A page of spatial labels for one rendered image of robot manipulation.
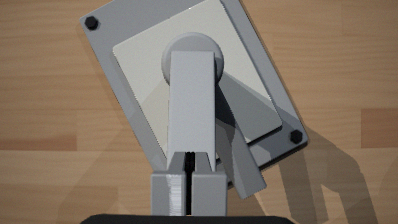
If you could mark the dark grey faucet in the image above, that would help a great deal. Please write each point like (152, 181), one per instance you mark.
(192, 41)

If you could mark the grey metal base plate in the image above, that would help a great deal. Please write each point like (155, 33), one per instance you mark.
(120, 20)

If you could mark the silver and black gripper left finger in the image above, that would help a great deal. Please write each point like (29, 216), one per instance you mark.
(170, 190)

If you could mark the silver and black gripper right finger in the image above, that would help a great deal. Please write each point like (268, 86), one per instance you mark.
(209, 188)

